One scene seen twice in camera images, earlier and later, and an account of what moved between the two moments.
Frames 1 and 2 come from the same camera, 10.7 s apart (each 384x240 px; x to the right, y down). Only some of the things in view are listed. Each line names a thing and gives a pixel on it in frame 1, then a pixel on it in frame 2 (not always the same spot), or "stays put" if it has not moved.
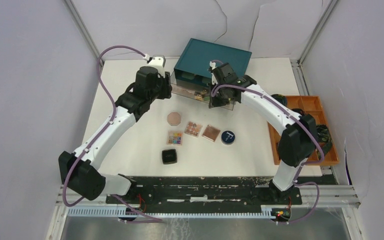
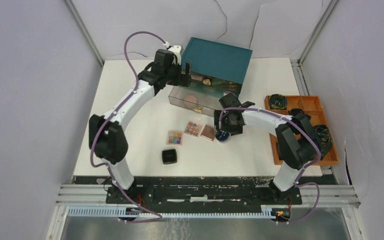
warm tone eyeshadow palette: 193,129 stays put
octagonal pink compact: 174,119 to 190,100
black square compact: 169,156 stays put
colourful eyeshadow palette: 174,138 stays put
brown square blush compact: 211,133 stays put
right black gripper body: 222,98 to 227,125
